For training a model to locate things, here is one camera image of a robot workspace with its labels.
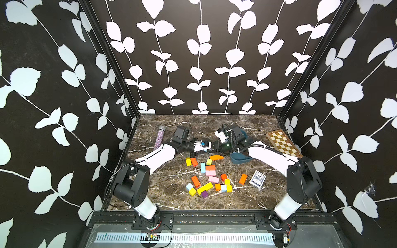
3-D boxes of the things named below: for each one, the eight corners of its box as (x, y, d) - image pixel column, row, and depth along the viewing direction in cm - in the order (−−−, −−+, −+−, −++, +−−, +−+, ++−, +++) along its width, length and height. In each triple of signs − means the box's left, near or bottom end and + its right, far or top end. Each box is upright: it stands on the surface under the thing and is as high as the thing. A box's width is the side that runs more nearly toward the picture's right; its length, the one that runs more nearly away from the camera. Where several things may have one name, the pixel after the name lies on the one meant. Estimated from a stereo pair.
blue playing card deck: (248, 182, 89) (249, 181, 87) (254, 170, 94) (255, 169, 92) (260, 189, 86) (261, 188, 85) (266, 176, 91) (267, 175, 90)
